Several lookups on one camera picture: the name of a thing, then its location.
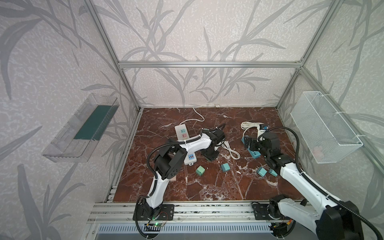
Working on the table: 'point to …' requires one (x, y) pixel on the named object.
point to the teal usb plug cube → (225, 167)
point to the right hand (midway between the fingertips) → (252, 133)
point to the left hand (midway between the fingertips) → (212, 153)
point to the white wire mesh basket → (327, 136)
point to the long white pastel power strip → (182, 133)
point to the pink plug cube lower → (173, 179)
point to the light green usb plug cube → (200, 170)
